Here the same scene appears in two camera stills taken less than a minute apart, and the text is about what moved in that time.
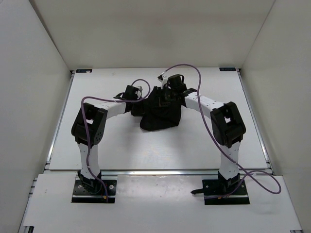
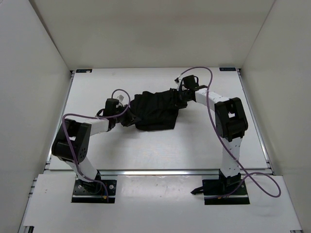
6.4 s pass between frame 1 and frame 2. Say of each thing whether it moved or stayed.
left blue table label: stayed
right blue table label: stayed
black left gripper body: moved
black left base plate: stayed
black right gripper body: moved
